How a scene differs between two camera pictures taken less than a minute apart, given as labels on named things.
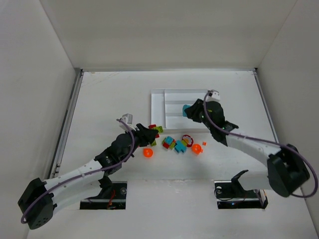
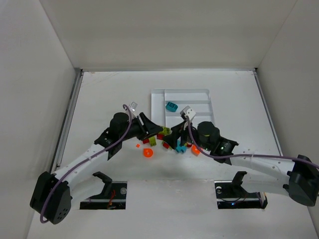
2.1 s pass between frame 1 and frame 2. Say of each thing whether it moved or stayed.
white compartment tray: stayed
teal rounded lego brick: moved
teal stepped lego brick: stayed
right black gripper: moved
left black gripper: moved
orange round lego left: stayed
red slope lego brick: moved
